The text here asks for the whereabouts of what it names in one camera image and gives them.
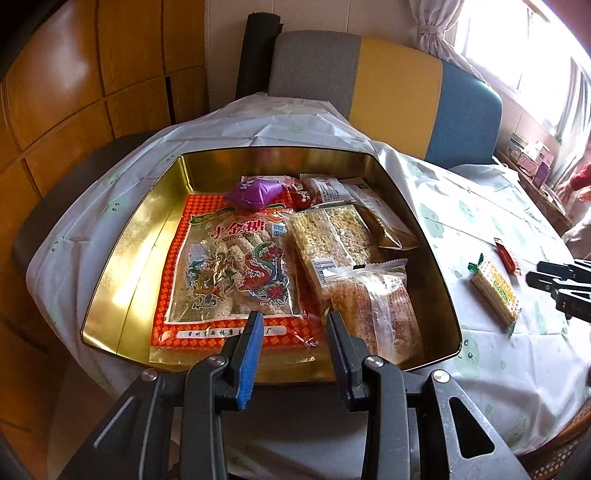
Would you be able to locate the wooden sideboard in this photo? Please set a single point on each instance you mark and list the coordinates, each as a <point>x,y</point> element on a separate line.
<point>540,203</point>

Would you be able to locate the grey yellow blue chair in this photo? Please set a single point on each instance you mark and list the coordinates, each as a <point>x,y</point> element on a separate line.
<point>392,87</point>

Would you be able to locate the white labelled snack packet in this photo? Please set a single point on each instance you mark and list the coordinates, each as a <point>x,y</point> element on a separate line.
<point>330,189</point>

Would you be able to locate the orange candy bag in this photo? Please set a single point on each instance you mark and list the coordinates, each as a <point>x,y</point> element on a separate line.
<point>221,277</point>

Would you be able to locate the small red candy packet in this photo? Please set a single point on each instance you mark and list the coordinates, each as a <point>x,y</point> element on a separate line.
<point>507,256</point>

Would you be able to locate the puffed rice cracker packet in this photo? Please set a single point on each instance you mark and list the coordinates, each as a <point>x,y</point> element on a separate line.
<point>309,240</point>
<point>351,226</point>

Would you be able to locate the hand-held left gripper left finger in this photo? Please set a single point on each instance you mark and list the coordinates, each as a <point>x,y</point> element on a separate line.
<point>251,350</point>

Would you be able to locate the white plastic tablecloth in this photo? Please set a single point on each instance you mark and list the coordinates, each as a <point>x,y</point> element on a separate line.
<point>461,207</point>

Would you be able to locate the pink box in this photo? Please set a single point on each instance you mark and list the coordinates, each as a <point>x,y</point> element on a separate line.
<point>538,161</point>

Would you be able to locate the purple snack packet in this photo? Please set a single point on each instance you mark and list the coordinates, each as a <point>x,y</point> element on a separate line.
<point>254,191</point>

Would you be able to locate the black rolled mat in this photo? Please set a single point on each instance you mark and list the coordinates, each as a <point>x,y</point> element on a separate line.
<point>258,50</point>

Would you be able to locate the gold tin box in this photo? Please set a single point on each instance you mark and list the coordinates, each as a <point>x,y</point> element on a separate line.
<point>138,277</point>

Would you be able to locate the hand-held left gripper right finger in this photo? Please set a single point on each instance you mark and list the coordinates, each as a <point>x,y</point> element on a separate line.
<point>339,355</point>

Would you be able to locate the clear brown crisp packet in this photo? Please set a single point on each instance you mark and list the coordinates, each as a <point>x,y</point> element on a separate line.
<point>378,309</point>

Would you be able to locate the yellow puffed rice bar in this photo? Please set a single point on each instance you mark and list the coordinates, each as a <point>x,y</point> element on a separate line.
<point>494,290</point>

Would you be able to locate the window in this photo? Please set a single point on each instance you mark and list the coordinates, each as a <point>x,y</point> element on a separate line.
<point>531,46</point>

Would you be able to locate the wooden panelled cabinet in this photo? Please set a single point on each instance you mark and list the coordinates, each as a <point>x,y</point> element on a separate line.
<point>69,92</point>

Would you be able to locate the white floral curtain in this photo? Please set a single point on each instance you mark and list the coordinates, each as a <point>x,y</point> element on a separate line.
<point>438,32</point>

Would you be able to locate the white pink snack packet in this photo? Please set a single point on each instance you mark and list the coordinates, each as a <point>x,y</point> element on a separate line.
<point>277,180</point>

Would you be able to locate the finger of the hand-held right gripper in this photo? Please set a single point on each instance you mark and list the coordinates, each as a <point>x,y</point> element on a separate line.
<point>568,269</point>
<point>572,295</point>

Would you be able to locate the white brown powder stick sachet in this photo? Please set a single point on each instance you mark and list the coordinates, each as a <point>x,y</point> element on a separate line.
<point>392,233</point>

